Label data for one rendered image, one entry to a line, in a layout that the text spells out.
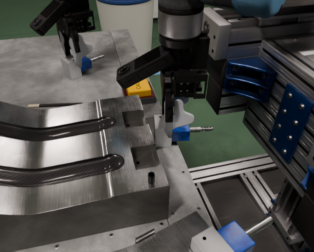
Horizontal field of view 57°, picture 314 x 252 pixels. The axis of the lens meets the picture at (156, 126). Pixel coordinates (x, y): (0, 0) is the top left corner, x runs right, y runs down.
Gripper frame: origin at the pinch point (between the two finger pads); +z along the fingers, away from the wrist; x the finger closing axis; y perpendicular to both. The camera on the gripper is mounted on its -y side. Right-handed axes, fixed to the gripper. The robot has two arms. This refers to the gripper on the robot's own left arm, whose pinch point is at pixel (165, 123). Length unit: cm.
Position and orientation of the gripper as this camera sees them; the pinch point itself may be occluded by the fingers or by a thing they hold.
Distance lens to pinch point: 63.0
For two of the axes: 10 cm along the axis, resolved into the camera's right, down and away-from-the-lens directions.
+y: 10.0, -0.4, 0.5
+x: -0.6, -6.3, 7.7
